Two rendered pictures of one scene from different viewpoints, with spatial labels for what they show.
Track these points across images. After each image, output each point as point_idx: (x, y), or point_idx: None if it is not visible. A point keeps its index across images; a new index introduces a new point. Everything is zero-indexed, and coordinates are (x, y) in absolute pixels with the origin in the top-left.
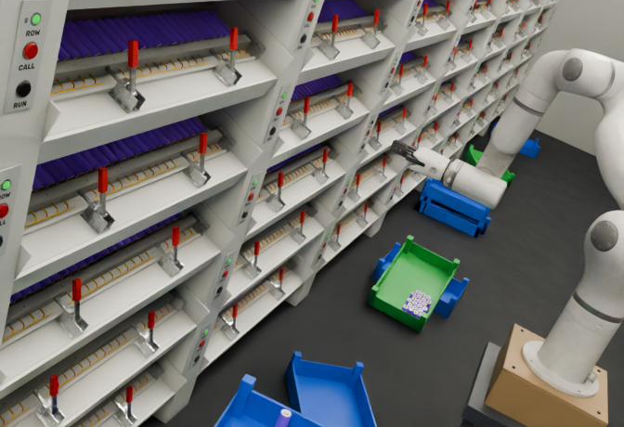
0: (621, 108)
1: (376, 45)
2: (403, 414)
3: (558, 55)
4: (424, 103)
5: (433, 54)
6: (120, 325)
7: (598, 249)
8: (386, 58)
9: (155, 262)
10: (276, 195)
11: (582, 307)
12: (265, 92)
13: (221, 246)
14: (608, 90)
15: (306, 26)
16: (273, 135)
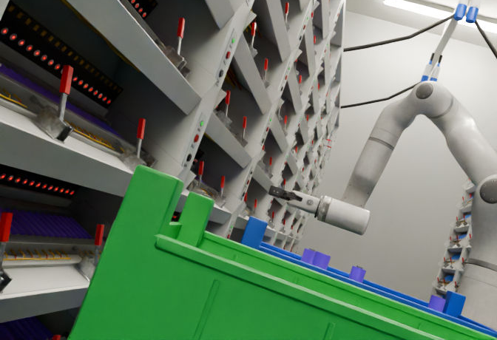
0: (462, 122)
1: (265, 86)
2: None
3: (401, 99)
4: (266, 204)
5: (271, 165)
6: (61, 239)
7: (491, 202)
8: (265, 114)
9: (115, 157)
10: (196, 183)
11: (483, 267)
12: (222, 24)
13: None
14: (450, 109)
15: None
16: (220, 81)
